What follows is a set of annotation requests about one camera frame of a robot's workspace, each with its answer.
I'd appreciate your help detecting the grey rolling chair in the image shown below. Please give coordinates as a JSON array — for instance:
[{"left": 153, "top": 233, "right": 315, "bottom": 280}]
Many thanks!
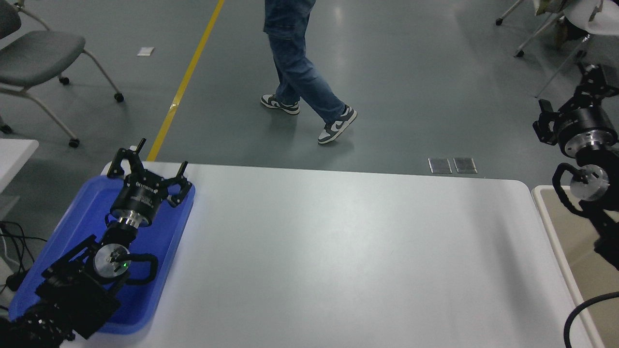
[{"left": 0, "top": 0, "right": 125, "bottom": 148}]

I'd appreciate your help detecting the blue plastic tray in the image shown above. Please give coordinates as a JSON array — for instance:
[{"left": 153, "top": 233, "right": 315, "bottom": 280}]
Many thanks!
[{"left": 9, "top": 174, "right": 196, "bottom": 335}]

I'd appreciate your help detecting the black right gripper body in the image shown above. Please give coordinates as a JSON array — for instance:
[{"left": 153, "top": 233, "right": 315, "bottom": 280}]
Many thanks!
[{"left": 550, "top": 106, "right": 617, "bottom": 156}]

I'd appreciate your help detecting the black cable with plug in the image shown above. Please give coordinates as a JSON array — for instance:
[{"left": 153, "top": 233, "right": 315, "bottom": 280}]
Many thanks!
[{"left": 0, "top": 222, "right": 47, "bottom": 310}]

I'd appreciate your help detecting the white rolling chair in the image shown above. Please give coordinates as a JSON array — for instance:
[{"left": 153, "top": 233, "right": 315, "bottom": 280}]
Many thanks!
[{"left": 495, "top": 0, "right": 619, "bottom": 98}]

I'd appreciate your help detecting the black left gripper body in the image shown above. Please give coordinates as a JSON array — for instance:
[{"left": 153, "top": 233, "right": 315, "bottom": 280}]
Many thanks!
[{"left": 109, "top": 170, "right": 169, "bottom": 228}]

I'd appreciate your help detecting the white side table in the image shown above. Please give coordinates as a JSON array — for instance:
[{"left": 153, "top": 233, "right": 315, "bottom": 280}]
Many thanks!
[{"left": 0, "top": 139, "right": 40, "bottom": 223}]

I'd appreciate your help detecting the large pale bin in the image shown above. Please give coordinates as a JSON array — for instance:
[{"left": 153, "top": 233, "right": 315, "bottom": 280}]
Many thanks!
[{"left": 532, "top": 185, "right": 619, "bottom": 348}]

